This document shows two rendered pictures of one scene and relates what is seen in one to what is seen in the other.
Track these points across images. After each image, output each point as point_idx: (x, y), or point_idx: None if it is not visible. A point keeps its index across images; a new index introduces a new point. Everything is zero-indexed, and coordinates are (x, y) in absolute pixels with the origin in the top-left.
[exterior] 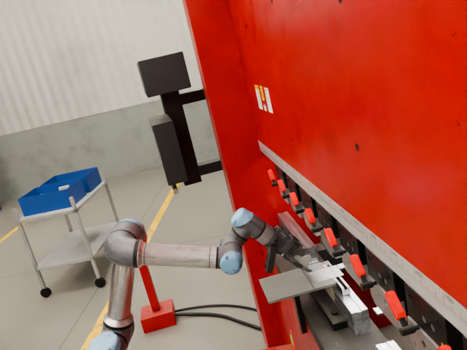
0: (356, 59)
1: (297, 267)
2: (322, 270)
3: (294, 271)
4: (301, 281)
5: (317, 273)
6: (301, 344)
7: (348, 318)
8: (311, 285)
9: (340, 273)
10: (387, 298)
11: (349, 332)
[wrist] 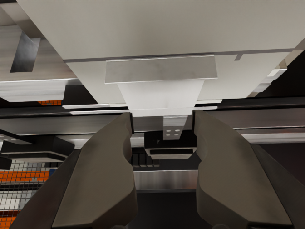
0: None
1: (54, 173)
2: (185, 97)
3: (294, 16)
4: (154, 28)
5: (179, 87)
6: None
7: (15, 51)
8: (100, 58)
9: (142, 114)
10: None
11: (12, 20)
